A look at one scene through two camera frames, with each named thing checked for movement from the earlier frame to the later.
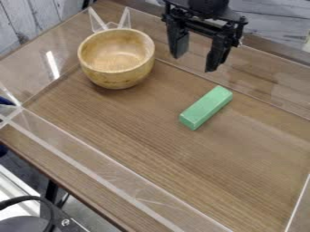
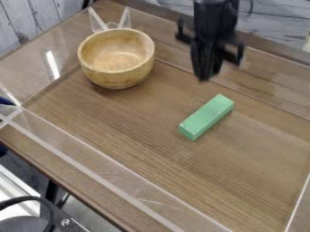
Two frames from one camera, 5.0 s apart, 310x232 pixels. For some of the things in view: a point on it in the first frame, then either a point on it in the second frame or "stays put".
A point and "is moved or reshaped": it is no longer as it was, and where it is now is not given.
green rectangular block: (199, 113) is moved or reshaped
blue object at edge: (5, 101) stays put
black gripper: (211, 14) -> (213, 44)
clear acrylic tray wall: (203, 149) stays put
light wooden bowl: (115, 57) stays put
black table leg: (51, 191) stays put
